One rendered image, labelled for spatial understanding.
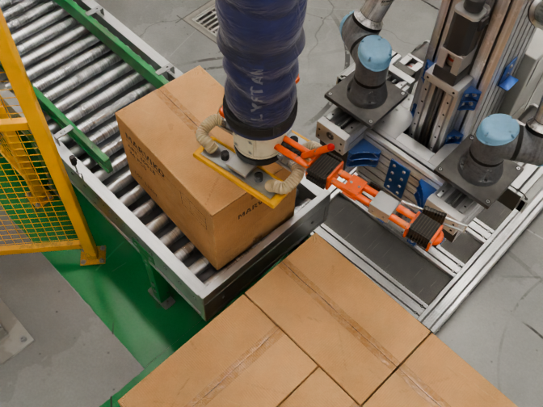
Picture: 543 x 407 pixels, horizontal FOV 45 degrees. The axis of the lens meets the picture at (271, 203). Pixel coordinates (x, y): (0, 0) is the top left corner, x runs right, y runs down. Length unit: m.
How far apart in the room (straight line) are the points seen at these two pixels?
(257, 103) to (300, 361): 1.01
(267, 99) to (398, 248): 1.43
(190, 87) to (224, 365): 1.06
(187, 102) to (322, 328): 0.99
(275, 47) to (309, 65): 2.36
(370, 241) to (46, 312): 1.54
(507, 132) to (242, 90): 0.85
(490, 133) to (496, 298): 1.33
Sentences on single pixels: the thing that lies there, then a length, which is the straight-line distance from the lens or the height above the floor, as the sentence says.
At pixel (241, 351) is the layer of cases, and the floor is 0.54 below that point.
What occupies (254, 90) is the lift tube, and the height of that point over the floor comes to 1.51.
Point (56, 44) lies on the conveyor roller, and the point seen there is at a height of 0.54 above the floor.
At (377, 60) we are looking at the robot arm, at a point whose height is 1.26.
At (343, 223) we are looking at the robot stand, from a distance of 3.09.
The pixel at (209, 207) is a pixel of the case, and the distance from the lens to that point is 2.23.
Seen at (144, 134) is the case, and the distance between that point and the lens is 2.45.
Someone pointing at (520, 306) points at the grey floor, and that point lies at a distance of 3.34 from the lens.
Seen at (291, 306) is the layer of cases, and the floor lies 0.54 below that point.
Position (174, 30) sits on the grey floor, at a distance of 4.27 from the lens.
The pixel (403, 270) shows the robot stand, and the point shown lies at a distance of 3.01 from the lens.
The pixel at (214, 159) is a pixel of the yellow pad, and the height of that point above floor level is 1.11.
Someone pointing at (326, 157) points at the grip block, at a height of 1.24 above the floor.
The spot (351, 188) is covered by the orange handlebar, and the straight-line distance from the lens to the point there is 1.94.
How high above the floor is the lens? 2.81
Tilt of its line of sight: 56 degrees down
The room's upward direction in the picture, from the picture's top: 2 degrees clockwise
